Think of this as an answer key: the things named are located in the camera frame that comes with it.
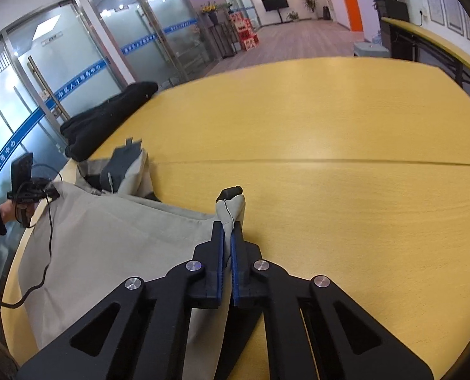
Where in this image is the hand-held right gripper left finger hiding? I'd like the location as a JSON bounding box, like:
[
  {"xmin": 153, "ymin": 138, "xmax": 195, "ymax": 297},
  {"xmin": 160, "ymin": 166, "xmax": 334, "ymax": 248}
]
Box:
[{"xmin": 16, "ymin": 222, "xmax": 225, "ymax": 380}]

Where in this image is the black plant stand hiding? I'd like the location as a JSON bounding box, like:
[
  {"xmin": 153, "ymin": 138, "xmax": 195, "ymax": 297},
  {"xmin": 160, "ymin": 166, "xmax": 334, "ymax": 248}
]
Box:
[{"xmin": 209, "ymin": 22, "xmax": 239, "ymax": 60}]

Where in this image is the yellow flower pot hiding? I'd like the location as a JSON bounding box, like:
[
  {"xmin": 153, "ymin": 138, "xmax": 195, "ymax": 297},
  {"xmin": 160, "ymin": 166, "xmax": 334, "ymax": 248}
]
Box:
[{"xmin": 201, "ymin": 2, "xmax": 233, "ymax": 24}]

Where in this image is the frosted glass door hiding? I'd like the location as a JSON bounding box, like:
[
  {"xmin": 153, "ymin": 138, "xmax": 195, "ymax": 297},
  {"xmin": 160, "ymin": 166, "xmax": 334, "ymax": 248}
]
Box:
[{"xmin": 3, "ymin": 0, "xmax": 125, "ymax": 125}]

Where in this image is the black television on stand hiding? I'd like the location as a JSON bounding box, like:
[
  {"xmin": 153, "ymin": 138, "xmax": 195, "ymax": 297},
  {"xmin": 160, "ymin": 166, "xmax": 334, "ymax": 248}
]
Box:
[{"xmin": 262, "ymin": 0, "xmax": 289, "ymax": 23}]

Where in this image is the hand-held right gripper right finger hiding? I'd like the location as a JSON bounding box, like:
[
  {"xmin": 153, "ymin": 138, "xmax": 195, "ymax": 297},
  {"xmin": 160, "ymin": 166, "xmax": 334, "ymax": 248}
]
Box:
[{"xmin": 230, "ymin": 224, "xmax": 434, "ymax": 380}]

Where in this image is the black garment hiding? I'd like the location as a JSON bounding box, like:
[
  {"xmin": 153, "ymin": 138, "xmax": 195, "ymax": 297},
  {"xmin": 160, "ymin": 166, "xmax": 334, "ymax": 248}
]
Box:
[{"xmin": 60, "ymin": 81, "xmax": 159, "ymax": 163}]

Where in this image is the metal door handle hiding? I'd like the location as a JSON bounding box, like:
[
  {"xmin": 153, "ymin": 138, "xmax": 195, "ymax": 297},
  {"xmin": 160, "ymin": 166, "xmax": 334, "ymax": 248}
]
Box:
[{"xmin": 28, "ymin": 56, "xmax": 70, "ymax": 122}]

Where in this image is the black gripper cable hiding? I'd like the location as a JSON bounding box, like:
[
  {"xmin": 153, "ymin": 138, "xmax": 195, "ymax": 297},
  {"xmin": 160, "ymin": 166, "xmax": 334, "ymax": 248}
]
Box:
[{"xmin": 0, "ymin": 196, "xmax": 55, "ymax": 309}]

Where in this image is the person's left hand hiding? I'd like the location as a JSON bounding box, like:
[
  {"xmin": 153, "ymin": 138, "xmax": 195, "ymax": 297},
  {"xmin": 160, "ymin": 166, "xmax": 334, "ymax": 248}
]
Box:
[{"xmin": 0, "ymin": 201, "xmax": 22, "ymax": 225}]

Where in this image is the stack of red boxes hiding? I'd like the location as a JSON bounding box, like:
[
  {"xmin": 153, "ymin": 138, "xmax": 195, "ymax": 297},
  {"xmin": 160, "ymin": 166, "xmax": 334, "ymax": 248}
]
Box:
[{"xmin": 229, "ymin": 12, "xmax": 260, "ymax": 51}]

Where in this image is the frosted glass partition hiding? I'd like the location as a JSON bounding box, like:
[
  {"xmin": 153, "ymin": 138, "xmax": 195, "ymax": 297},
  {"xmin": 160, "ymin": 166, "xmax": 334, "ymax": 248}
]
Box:
[{"xmin": 85, "ymin": 0, "xmax": 217, "ymax": 84}]

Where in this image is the long yellow side table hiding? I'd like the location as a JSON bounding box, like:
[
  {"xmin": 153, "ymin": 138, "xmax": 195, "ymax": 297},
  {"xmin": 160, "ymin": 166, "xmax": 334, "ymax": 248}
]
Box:
[{"xmin": 381, "ymin": 16, "xmax": 470, "ymax": 112}]

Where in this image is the light grey garment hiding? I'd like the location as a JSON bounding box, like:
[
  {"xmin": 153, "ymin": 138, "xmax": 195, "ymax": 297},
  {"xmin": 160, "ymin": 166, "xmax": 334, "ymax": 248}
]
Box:
[{"xmin": 17, "ymin": 136, "xmax": 247, "ymax": 380}]

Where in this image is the black cabinet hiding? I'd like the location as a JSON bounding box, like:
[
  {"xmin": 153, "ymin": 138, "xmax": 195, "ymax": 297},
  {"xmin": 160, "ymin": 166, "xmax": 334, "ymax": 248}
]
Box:
[{"xmin": 375, "ymin": 0, "xmax": 411, "ymax": 60}]

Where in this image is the grey box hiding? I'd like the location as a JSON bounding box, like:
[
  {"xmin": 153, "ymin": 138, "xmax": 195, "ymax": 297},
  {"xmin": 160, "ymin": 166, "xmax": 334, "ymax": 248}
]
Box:
[{"xmin": 353, "ymin": 41, "xmax": 391, "ymax": 58}]

